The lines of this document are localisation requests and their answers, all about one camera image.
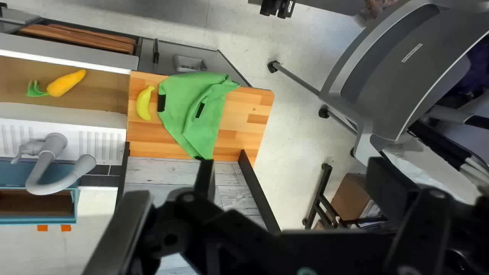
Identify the black metal frame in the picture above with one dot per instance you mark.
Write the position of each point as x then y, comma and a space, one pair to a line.
258, 188

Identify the orange tape piece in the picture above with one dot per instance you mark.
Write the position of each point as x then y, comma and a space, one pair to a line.
42, 227
66, 227

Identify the grey faucet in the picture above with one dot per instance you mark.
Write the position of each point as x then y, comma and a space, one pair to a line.
47, 157

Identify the yellow toy banana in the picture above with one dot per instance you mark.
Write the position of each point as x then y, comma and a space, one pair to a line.
144, 104

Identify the teal plastic bin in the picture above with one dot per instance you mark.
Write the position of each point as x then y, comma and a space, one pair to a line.
16, 172

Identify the brown wooden board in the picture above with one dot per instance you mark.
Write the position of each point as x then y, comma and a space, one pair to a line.
77, 36

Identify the green cloth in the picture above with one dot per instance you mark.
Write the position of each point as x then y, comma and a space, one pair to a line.
184, 107

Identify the white sink basin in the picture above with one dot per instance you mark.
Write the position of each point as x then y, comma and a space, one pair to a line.
62, 139

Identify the black metal stand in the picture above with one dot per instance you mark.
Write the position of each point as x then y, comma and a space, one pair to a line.
319, 198

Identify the brown cardboard box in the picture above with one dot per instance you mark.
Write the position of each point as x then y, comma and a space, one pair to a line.
352, 195

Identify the yellow toy corn green leaves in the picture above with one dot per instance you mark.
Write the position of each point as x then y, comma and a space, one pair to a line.
66, 82

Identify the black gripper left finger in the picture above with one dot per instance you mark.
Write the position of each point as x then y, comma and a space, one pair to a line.
132, 229

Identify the grey office chair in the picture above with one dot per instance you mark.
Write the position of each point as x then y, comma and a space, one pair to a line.
398, 76

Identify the wooden cutting board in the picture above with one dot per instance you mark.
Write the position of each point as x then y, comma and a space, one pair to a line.
245, 127

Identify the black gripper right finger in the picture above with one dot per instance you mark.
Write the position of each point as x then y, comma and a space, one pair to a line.
423, 229

